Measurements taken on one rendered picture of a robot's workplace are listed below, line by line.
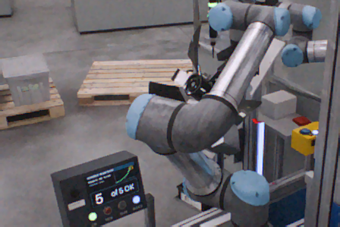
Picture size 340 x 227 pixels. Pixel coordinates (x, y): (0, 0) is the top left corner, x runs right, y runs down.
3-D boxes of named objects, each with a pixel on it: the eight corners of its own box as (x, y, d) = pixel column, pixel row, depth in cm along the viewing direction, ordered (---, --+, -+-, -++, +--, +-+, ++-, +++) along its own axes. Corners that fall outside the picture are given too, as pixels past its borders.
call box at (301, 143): (315, 140, 219) (316, 120, 214) (331, 148, 211) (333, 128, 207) (290, 149, 211) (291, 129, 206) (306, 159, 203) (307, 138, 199)
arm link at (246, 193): (259, 233, 134) (260, 195, 128) (218, 219, 140) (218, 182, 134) (275, 210, 144) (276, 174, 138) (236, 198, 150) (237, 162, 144)
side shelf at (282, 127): (275, 106, 285) (275, 102, 284) (318, 129, 258) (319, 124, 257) (245, 116, 272) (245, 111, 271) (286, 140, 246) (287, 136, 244)
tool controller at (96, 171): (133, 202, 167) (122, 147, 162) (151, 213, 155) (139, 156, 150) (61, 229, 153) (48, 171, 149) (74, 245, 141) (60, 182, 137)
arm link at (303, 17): (309, 33, 160) (311, 9, 156) (284, 27, 167) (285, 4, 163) (322, 29, 165) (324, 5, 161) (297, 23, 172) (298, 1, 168)
